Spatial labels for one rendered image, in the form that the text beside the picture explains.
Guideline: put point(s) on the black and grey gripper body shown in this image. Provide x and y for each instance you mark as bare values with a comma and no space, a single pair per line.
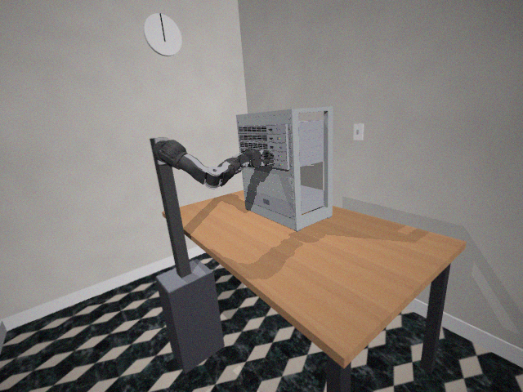
254,157

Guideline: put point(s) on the grey server rack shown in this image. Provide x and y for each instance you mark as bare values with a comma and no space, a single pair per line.
275,191

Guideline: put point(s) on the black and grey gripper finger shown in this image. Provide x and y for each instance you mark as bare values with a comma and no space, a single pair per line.
265,161
262,151

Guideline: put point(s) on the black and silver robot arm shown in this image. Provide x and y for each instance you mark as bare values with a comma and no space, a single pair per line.
171,152

